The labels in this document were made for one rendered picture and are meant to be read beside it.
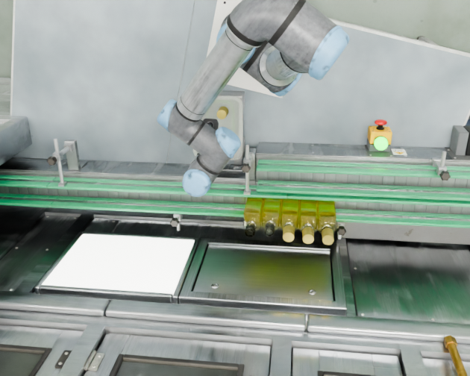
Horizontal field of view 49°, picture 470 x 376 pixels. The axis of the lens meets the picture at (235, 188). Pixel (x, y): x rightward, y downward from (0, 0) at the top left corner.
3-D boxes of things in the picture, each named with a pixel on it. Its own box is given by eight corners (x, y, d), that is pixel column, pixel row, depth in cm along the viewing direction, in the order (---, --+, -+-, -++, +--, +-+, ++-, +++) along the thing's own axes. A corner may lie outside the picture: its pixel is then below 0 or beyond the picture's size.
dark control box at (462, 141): (448, 147, 175) (455, 155, 167) (452, 124, 171) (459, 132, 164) (474, 148, 174) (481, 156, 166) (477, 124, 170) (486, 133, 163)
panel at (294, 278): (80, 238, 181) (35, 295, 151) (80, 230, 180) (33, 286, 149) (339, 252, 171) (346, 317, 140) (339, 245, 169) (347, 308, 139)
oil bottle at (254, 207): (249, 203, 179) (242, 233, 159) (248, 188, 176) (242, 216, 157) (265, 204, 178) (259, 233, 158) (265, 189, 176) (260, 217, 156)
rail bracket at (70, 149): (76, 166, 192) (48, 191, 172) (69, 124, 185) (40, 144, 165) (88, 167, 191) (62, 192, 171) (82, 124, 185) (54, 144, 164)
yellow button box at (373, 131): (366, 144, 178) (368, 151, 171) (368, 123, 175) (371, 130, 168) (386, 145, 177) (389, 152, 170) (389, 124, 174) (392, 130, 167)
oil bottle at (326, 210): (315, 206, 176) (317, 236, 156) (316, 191, 173) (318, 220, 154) (333, 207, 175) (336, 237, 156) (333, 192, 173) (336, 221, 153)
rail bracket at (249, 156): (245, 184, 175) (240, 200, 164) (245, 138, 168) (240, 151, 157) (254, 185, 175) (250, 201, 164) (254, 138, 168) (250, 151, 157)
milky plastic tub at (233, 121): (198, 150, 186) (192, 159, 179) (195, 89, 177) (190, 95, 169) (245, 151, 184) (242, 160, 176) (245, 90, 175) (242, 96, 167)
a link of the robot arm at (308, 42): (262, 40, 158) (307, -12, 104) (300, 70, 160) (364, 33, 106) (239, 72, 158) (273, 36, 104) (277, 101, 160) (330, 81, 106)
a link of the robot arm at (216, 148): (206, 122, 129) (183, 154, 133) (242, 148, 131) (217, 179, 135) (211, 113, 136) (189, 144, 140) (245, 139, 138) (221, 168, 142)
